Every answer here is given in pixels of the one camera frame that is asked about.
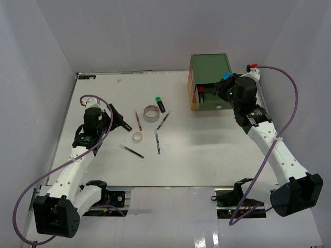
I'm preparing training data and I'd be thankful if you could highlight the blue highlighter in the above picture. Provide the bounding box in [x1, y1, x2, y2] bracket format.
[222, 72, 232, 80]

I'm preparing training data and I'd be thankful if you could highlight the green drawer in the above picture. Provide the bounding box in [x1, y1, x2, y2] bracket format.
[194, 83, 232, 111]

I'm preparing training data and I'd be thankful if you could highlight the pink highlighter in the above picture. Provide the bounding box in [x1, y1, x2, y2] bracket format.
[197, 85, 204, 103]

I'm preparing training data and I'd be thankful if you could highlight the orange highlighter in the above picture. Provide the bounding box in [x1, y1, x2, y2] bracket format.
[122, 123, 132, 132]

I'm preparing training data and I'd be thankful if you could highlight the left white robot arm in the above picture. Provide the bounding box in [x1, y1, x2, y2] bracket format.
[33, 100, 124, 238]

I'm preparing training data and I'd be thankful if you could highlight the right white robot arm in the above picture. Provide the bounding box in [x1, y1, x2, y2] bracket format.
[213, 71, 323, 216]

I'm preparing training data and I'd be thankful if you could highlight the green drawer cabinet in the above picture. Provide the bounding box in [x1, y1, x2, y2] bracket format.
[187, 54, 232, 111]

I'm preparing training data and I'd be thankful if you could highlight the red pen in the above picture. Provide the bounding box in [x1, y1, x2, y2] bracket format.
[134, 109, 143, 131]

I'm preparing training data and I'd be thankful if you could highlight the black pen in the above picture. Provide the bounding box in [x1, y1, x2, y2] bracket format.
[119, 145, 144, 159]

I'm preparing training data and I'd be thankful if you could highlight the small clear tape roll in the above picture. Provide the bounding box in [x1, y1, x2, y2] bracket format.
[132, 132, 143, 143]

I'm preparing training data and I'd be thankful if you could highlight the large tape roll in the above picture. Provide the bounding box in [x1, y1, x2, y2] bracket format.
[143, 105, 160, 123]

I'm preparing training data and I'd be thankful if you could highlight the blue pen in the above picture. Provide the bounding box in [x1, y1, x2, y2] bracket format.
[154, 129, 161, 154]

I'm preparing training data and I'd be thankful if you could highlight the green highlighter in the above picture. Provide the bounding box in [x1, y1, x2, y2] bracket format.
[155, 96, 166, 113]

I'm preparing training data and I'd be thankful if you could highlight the purple pen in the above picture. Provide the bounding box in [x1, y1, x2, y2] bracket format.
[156, 110, 171, 130]

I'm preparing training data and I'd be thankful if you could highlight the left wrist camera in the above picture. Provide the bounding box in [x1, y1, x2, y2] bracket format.
[80, 97, 102, 109]

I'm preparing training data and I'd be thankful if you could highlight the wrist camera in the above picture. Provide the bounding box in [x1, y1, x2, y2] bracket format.
[246, 64, 261, 82]
[80, 97, 102, 109]

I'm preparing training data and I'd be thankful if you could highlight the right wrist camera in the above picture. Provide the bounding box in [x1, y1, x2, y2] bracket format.
[246, 64, 261, 82]

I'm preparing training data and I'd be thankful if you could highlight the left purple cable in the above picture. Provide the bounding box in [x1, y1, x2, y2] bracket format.
[14, 95, 114, 245]

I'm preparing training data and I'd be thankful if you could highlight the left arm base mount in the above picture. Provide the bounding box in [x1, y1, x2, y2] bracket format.
[83, 191, 130, 217]

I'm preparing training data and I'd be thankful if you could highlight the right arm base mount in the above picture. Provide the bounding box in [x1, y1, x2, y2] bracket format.
[211, 190, 266, 220]

